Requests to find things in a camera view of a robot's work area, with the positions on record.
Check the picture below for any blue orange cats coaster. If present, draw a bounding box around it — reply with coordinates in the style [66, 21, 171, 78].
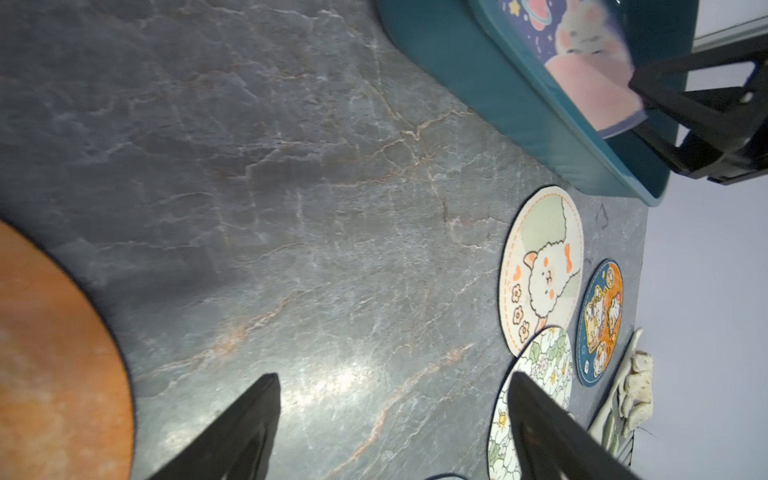
[575, 259, 624, 387]

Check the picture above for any purple bunny planet coaster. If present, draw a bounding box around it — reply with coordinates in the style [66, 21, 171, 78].
[498, 0, 647, 138]

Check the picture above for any white green floral coaster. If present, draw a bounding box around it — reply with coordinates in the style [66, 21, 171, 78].
[487, 327, 573, 479]

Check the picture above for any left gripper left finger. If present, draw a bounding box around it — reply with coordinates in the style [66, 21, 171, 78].
[152, 373, 281, 479]

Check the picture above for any white green work glove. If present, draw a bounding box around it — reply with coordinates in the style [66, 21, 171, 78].
[588, 328, 654, 467]

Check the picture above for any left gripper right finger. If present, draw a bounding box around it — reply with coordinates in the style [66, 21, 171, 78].
[508, 372, 636, 479]

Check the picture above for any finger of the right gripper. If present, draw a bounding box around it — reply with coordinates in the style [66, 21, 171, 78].
[629, 34, 767, 185]

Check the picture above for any front orange cork coaster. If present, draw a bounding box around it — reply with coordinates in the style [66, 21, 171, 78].
[1, 223, 134, 479]

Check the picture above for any cream alpaca coaster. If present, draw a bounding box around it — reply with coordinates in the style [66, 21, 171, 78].
[498, 186, 585, 357]

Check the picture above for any teal plastic storage box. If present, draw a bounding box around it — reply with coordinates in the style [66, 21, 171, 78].
[376, 1, 671, 207]

